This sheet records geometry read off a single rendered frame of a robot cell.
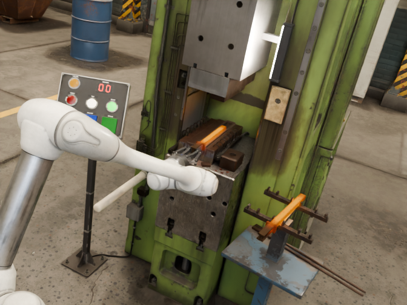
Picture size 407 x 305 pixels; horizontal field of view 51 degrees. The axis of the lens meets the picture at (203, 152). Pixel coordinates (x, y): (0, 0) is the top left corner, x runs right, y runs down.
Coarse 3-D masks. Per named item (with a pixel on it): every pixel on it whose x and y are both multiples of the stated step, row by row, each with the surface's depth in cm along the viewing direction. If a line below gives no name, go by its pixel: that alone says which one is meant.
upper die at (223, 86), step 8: (192, 72) 202; (200, 72) 201; (208, 72) 199; (192, 80) 204; (200, 80) 202; (208, 80) 200; (216, 80) 199; (224, 80) 197; (232, 80) 200; (240, 80) 213; (248, 80) 226; (200, 88) 204; (208, 88) 202; (216, 88) 200; (224, 88) 199; (232, 88) 204; (224, 96) 200
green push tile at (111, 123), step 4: (104, 120) 213; (108, 120) 213; (112, 120) 213; (116, 120) 214; (104, 124) 213; (108, 124) 213; (112, 124) 213; (116, 124) 214; (108, 128) 213; (112, 128) 213; (112, 132) 213
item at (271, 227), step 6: (300, 198) 199; (294, 204) 194; (288, 210) 188; (276, 216) 182; (282, 216) 183; (270, 222) 176; (276, 222) 178; (264, 228) 172; (270, 228) 172; (276, 228) 175; (264, 234) 168
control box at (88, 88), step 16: (64, 80) 213; (80, 80) 214; (96, 80) 215; (112, 80) 215; (64, 96) 213; (80, 96) 213; (96, 96) 214; (112, 96) 215; (128, 96) 218; (96, 112) 214; (112, 112) 214
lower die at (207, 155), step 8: (216, 120) 249; (200, 128) 237; (208, 128) 237; (216, 128) 236; (232, 128) 242; (240, 128) 244; (192, 136) 226; (200, 136) 225; (216, 136) 226; (184, 144) 218; (192, 144) 216; (208, 144) 216; (224, 144) 224; (208, 152) 214; (216, 152) 216; (208, 160) 215
